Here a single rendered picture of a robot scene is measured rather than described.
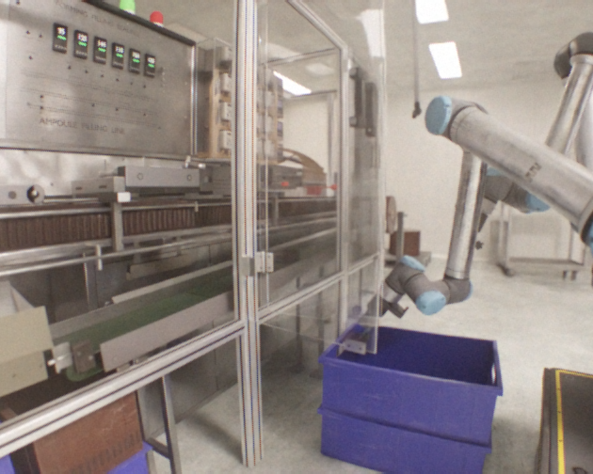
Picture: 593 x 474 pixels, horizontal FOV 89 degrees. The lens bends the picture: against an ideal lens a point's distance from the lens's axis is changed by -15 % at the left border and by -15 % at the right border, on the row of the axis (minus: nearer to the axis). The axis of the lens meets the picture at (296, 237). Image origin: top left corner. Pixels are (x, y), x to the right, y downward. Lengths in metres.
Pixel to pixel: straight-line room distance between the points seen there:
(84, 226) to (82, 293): 0.25
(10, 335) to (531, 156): 1.14
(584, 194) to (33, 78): 1.51
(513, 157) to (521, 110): 5.12
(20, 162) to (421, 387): 1.40
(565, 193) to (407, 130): 5.32
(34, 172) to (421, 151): 5.45
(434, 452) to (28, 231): 1.34
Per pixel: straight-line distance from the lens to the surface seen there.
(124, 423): 1.02
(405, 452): 1.38
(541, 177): 0.87
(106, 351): 0.91
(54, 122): 1.36
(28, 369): 0.83
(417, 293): 1.19
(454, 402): 1.23
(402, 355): 1.60
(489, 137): 0.97
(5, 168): 1.21
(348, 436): 1.41
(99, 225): 1.03
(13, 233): 0.94
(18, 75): 1.35
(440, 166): 5.91
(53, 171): 1.26
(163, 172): 1.09
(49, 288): 1.36
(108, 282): 1.17
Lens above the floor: 0.99
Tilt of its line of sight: 7 degrees down
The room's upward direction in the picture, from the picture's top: straight up
